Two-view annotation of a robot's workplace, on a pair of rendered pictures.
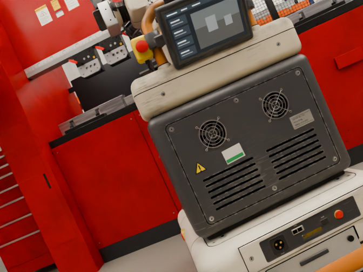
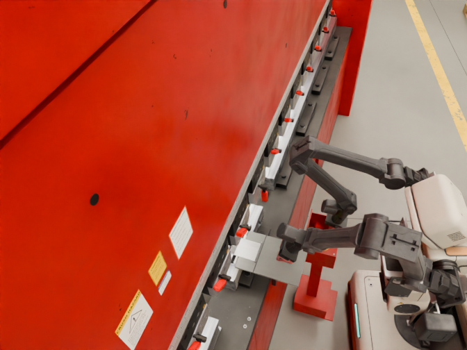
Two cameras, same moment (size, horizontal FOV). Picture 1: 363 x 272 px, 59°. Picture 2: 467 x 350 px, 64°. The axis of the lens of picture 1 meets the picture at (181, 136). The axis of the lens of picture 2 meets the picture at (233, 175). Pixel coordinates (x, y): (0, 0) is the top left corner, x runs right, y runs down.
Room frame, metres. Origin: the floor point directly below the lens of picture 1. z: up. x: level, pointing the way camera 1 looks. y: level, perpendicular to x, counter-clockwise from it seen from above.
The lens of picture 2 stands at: (1.88, 0.71, 2.39)
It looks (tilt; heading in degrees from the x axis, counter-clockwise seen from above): 49 degrees down; 288
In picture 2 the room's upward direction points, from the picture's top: 7 degrees counter-clockwise
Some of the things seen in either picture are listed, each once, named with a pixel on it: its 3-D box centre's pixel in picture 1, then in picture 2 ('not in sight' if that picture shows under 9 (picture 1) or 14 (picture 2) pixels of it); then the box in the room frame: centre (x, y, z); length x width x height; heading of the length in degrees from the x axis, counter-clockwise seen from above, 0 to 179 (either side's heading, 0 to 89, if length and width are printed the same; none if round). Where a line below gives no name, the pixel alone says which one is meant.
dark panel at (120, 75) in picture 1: (141, 76); not in sight; (2.68, 0.10, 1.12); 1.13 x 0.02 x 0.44; 82
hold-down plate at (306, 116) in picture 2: (318, 15); (306, 117); (1.94, -1.04, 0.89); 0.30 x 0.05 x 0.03; 82
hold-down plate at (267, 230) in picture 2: not in sight; (255, 255); (2.07, -0.09, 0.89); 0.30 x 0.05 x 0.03; 82
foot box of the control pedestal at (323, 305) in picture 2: not in sight; (316, 296); (1.75, -0.31, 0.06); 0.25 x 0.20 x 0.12; 173
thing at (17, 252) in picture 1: (32, 208); not in sight; (2.70, 1.38, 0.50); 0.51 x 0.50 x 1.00; 172
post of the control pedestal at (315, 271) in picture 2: not in sight; (315, 271); (1.78, -0.31, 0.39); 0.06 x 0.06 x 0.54; 83
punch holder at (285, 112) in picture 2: not in sight; (277, 113); (2.05, -0.62, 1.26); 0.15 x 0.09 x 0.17; 82
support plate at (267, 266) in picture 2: (158, 69); (272, 257); (1.99, -0.03, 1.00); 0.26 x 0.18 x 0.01; 172
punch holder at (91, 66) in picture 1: (88, 63); (184, 321); (2.20, 0.37, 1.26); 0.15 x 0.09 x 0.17; 82
